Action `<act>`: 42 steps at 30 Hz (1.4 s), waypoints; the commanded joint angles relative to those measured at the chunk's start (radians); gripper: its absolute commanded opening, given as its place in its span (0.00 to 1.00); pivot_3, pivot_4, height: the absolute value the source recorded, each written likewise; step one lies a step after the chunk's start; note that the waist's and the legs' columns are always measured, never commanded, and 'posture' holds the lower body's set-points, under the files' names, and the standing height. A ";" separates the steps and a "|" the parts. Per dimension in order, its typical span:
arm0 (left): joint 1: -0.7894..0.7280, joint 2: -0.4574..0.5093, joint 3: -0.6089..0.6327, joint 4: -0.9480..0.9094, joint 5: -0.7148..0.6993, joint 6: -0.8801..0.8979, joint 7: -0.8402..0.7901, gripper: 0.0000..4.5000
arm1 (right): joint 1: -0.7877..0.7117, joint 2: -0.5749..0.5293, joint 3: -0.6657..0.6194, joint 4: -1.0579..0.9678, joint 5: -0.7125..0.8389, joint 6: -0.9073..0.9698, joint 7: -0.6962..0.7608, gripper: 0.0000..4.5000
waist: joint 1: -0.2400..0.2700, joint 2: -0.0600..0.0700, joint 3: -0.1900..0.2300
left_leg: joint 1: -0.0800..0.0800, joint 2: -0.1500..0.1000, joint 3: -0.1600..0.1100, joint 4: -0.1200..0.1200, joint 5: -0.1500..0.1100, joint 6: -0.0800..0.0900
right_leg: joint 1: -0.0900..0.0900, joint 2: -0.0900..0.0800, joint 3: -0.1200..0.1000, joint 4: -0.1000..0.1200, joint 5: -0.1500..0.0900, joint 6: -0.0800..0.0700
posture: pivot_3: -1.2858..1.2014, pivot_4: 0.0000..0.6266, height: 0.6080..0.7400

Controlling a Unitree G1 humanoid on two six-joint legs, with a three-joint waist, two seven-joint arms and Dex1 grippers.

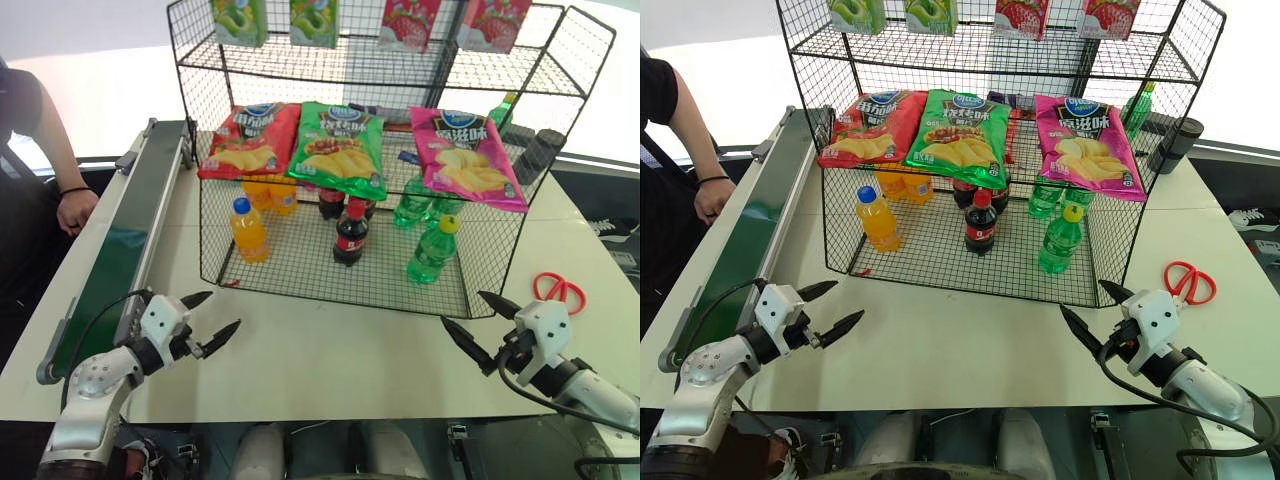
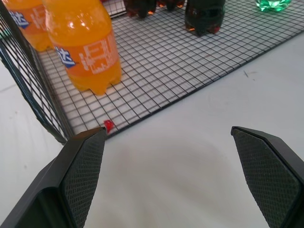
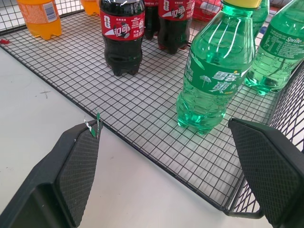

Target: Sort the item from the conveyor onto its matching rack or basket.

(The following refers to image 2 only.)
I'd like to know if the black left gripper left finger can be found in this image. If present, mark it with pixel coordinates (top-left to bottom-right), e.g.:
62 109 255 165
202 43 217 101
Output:
0 127 107 228

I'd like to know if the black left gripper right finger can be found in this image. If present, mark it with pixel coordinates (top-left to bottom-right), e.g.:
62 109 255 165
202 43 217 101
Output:
231 126 304 228

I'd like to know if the small red clip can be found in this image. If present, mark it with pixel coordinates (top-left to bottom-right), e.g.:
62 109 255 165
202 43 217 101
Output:
103 119 114 133

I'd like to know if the orange soda bottle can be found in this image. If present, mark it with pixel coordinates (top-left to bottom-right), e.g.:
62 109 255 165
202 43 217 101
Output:
3 0 55 52
41 0 123 96

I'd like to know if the green soda bottle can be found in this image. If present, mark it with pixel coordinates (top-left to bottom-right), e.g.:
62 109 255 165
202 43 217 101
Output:
255 0 292 12

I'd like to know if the dark cola bottle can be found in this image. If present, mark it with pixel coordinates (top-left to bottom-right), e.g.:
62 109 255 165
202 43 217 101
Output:
184 0 226 37
123 0 158 19

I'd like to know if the black wire mesh rack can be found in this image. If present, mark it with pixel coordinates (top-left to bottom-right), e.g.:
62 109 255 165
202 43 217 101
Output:
0 0 304 145

